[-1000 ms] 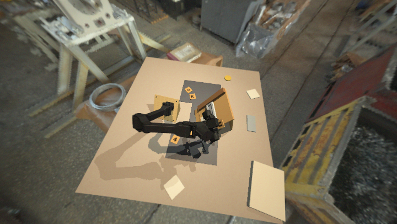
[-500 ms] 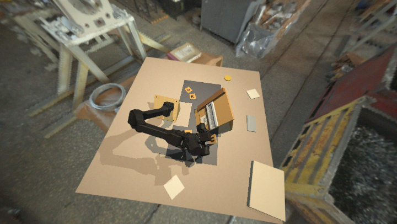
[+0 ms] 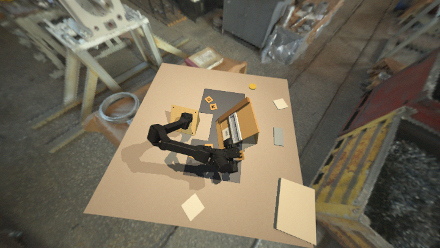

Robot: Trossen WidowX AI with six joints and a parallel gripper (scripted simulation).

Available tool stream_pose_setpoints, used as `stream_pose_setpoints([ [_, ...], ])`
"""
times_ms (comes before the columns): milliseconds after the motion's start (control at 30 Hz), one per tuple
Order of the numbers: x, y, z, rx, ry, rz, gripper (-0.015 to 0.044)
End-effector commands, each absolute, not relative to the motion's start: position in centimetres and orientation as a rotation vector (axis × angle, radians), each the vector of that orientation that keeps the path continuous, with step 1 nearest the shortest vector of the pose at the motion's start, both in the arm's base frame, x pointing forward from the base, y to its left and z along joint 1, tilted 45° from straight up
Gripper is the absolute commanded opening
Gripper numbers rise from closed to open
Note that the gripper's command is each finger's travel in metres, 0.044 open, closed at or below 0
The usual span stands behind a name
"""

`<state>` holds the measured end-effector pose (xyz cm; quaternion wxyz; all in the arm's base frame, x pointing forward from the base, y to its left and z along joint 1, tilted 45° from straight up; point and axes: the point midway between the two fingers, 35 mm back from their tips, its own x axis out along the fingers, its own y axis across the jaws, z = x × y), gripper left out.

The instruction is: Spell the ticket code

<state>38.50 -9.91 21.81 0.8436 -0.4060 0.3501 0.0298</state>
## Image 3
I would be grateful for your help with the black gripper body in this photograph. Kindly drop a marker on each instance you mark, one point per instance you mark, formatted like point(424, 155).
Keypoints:
point(234, 167)

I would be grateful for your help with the white paper label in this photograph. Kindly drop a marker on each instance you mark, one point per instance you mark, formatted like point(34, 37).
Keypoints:
point(226, 133)

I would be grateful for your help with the grey flat rectangular tile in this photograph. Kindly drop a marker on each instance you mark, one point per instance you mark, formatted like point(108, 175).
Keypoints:
point(278, 136)

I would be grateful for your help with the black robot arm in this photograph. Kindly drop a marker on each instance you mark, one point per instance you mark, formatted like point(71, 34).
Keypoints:
point(200, 153)

